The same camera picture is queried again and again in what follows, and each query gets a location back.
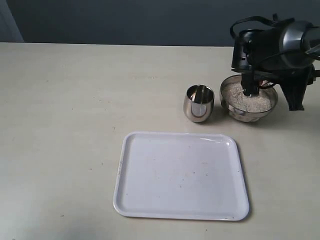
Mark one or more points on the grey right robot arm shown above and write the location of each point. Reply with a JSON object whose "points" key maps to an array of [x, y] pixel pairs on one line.
{"points": [[312, 73]]}

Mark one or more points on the stainless steel cup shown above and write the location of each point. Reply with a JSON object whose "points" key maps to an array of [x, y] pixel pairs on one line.
{"points": [[198, 103]]}

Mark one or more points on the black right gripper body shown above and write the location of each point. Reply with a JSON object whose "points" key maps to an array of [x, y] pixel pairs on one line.
{"points": [[281, 52]]}

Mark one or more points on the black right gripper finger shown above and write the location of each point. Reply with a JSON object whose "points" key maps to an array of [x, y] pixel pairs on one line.
{"points": [[250, 86], [293, 88]]}

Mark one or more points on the white rectangular tray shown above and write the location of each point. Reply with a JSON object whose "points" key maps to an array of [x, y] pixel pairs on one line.
{"points": [[185, 176]]}

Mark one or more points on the steel bowl with rice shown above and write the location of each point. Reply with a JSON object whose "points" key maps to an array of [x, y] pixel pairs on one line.
{"points": [[246, 108]]}

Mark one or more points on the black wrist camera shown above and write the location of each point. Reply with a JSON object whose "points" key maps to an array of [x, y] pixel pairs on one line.
{"points": [[240, 62]]}

